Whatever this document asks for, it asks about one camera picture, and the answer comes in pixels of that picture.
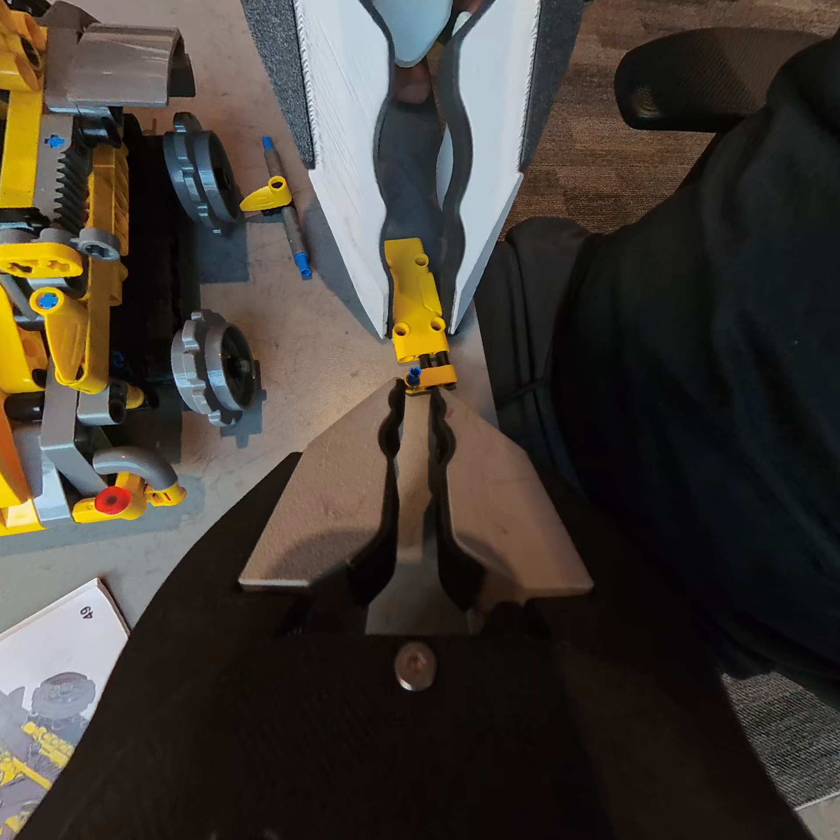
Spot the person's right hand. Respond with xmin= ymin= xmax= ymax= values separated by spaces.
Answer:
xmin=392 ymin=59 xmax=434 ymax=106

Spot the instruction booklet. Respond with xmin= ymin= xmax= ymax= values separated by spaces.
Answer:
xmin=0 ymin=577 xmax=131 ymax=840

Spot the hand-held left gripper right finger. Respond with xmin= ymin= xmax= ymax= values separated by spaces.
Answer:
xmin=428 ymin=390 xmax=595 ymax=611

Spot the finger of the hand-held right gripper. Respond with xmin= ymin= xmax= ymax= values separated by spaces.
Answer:
xmin=436 ymin=0 xmax=540 ymax=336
xmin=294 ymin=0 xmax=399 ymax=340

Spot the yellow rectangular building panel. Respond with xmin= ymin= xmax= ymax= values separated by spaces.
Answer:
xmin=384 ymin=238 xmax=452 ymax=364

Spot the grey shaft with yellow lever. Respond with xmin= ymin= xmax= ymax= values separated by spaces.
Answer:
xmin=239 ymin=136 xmax=312 ymax=280

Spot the yellow grey toy vehicle model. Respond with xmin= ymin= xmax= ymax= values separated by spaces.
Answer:
xmin=0 ymin=0 xmax=266 ymax=536

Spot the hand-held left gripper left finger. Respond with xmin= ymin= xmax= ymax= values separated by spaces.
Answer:
xmin=238 ymin=379 xmax=406 ymax=603

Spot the short yellow beam with pins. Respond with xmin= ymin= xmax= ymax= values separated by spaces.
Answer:
xmin=403 ymin=354 xmax=458 ymax=396

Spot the grey mesh chair seat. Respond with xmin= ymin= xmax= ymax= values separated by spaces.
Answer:
xmin=722 ymin=666 xmax=840 ymax=811

